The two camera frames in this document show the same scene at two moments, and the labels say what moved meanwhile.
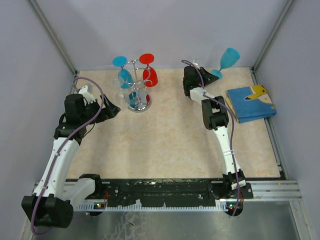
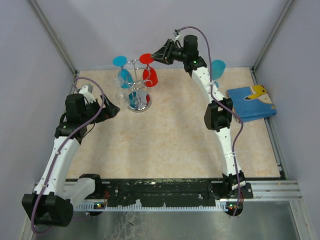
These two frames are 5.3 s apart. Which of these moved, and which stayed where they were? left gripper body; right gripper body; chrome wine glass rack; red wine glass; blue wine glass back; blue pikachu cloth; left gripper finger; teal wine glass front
Moved: teal wine glass front; right gripper body
Stayed: chrome wine glass rack; red wine glass; blue pikachu cloth; left gripper body; blue wine glass back; left gripper finger
